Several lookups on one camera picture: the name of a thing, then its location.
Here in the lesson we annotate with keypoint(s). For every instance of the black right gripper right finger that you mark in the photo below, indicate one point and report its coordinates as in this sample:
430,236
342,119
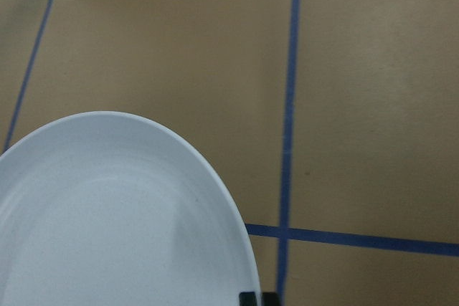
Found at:
270,299

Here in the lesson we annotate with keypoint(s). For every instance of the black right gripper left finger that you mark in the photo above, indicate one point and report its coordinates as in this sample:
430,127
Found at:
247,299

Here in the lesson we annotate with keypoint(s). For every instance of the light blue plate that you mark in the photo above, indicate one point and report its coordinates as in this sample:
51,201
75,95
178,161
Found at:
109,208

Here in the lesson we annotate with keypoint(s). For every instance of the long blue tape strip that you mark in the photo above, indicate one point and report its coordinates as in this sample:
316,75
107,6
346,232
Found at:
356,240

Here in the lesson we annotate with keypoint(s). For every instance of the crossing blue tape strip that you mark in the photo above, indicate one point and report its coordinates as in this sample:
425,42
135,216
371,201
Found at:
287,148
26,78

